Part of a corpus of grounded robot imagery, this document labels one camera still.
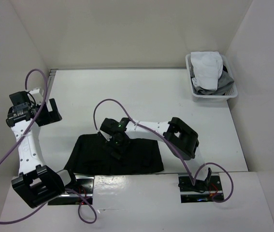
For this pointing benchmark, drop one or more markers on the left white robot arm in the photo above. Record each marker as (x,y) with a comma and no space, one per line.
(37,183)

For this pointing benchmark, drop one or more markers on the white skirt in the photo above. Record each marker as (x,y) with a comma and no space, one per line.
(207,68)

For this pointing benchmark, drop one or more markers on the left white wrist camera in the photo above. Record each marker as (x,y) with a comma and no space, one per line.
(36,96)

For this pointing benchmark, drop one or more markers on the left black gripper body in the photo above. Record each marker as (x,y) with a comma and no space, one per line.
(45,117)

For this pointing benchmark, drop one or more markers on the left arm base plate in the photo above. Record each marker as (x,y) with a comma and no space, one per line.
(84,186)

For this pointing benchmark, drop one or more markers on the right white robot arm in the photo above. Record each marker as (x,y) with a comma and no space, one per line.
(180,138)

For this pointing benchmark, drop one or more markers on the white plastic basket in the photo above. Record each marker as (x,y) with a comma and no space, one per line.
(231,93)

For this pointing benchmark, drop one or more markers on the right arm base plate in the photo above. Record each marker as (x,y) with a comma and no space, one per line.
(200,192)

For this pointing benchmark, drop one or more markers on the black skirt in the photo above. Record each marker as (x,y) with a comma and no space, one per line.
(92,155)

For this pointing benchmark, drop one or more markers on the grey skirt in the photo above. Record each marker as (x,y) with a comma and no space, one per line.
(224,84)

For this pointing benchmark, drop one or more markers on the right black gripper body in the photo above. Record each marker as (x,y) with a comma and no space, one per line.
(119,145)

